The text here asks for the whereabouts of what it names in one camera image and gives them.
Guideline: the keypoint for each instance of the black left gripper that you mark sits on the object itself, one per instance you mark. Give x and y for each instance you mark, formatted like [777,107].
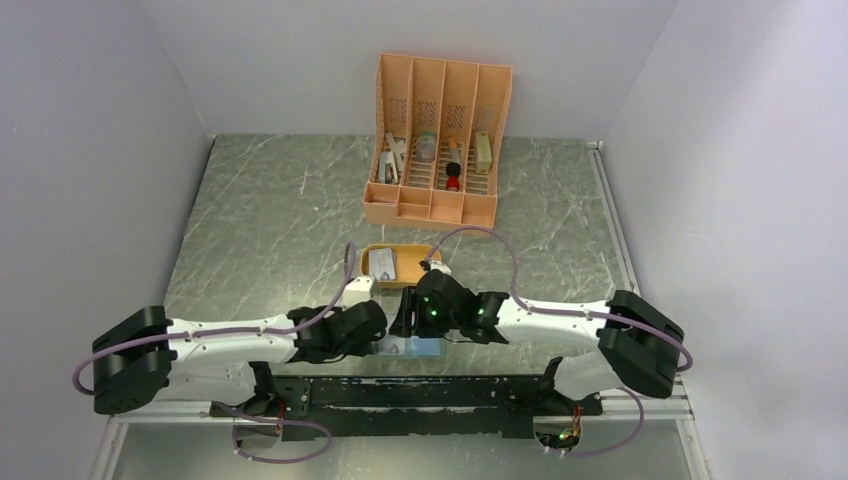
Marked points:
[362,347]

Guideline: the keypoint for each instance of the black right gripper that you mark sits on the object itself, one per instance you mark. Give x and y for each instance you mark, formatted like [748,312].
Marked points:
[402,326]

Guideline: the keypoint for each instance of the mint green card holder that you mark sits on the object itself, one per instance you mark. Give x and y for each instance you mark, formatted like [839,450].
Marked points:
[412,347]

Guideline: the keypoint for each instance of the silver credit card stack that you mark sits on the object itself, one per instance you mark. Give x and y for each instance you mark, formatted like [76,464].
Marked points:
[382,264]

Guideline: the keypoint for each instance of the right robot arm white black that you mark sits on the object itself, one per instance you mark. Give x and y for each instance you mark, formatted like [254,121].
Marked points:
[620,342]

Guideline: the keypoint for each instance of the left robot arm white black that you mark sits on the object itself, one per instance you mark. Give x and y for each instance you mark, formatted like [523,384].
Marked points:
[149,357]

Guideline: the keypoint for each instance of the red black marker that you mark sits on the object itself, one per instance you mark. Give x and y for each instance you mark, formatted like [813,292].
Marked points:
[453,168]

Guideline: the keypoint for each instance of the grey stapler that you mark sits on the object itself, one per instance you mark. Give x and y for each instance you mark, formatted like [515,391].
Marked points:
[390,160]

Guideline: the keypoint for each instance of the pale green eraser box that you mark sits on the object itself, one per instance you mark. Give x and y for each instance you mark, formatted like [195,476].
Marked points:
[483,153]

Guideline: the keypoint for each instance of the clear tape roll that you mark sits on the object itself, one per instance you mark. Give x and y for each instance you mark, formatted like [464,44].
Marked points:
[425,147]

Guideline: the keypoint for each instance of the orange desk file organizer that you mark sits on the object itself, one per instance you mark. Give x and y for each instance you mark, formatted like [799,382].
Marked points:
[453,99]

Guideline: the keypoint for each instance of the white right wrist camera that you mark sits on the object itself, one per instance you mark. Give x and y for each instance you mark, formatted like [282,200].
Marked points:
[435,265]

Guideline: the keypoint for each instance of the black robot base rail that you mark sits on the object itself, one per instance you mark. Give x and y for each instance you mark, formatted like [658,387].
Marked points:
[415,405]

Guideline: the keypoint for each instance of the aluminium table edge rail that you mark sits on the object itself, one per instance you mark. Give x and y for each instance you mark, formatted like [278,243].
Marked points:
[618,405]

